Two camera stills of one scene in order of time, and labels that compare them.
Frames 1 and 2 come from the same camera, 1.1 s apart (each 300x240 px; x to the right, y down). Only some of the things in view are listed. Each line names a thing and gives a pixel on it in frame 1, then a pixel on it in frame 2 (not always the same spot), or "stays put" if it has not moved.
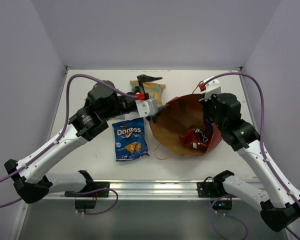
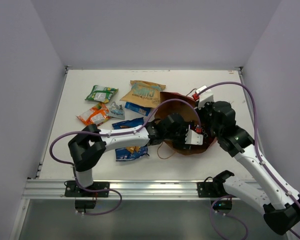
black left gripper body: [142, 90] → [181, 136]
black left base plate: [90, 187] stays put
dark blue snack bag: [130, 139] stays put
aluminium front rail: [129, 190] stays put
